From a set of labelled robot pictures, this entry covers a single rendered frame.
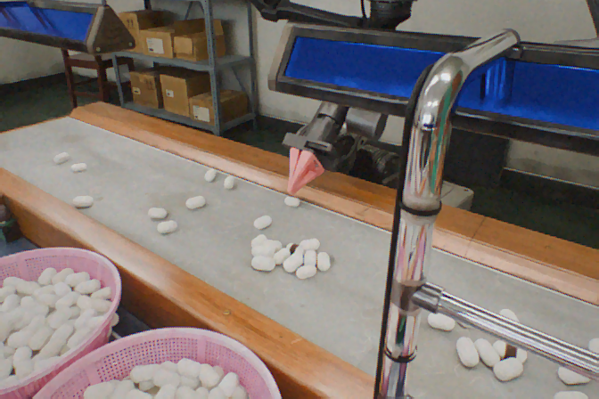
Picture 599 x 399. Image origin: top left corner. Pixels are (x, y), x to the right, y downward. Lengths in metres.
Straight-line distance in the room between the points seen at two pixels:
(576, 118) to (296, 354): 0.37
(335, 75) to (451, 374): 0.37
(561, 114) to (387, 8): 0.85
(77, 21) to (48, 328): 0.47
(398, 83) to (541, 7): 2.14
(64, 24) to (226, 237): 0.45
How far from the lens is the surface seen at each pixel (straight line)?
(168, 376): 0.57
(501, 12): 2.56
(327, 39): 0.47
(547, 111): 0.38
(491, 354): 0.59
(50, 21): 0.89
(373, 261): 0.71
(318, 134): 0.78
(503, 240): 0.78
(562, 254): 0.79
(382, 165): 1.29
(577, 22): 2.53
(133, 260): 0.71
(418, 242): 0.29
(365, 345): 0.58
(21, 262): 0.80
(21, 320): 0.73
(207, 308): 0.60
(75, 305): 0.72
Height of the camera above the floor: 1.17
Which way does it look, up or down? 26 degrees down
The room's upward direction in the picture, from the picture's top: straight up
